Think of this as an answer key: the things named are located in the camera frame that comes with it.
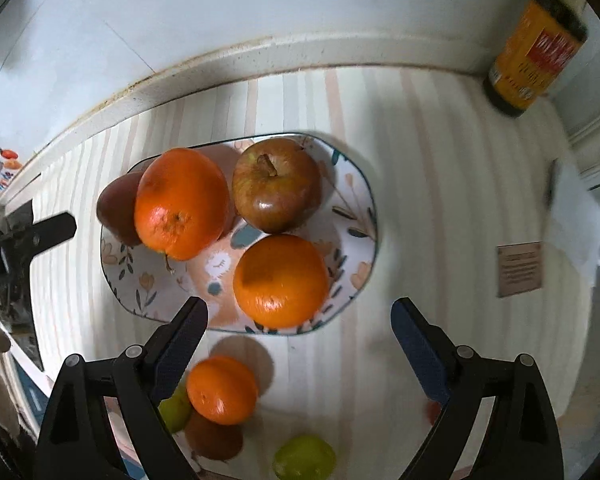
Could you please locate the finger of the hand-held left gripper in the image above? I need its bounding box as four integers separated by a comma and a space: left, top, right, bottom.
0, 212, 77, 293

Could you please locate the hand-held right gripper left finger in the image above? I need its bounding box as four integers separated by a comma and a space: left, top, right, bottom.
34, 296, 210, 480

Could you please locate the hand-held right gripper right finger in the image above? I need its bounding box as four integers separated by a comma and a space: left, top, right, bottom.
390, 297, 565, 480

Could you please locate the green fruit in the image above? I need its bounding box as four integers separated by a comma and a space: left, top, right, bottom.
158, 382, 193, 435
272, 435, 337, 480

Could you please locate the dark red brown fruit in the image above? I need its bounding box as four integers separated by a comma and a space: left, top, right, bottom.
184, 410, 244, 462

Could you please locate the floral print oval plate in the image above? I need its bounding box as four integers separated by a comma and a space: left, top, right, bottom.
99, 132, 379, 336

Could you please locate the dark red apple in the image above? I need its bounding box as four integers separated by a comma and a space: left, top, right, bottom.
96, 171, 146, 247

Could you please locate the brown rectangular label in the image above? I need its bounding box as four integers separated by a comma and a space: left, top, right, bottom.
496, 241, 545, 299

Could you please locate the large orange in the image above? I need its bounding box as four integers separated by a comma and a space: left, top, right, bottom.
134, 147, 231, 261

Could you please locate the striped table mat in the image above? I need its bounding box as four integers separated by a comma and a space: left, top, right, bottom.
30, 67, 598, 480

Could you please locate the reddish brown apple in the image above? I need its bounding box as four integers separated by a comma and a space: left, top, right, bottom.
231, 138, 323, 235

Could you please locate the white paper sheet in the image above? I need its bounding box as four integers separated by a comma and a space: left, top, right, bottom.
545, 157, 600, 286

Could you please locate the dark vinegar bottle orange label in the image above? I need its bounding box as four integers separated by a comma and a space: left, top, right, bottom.
487, 0, 588, 118

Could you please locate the colourful wall sticker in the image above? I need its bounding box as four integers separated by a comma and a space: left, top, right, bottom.
0, 132, 21, 206

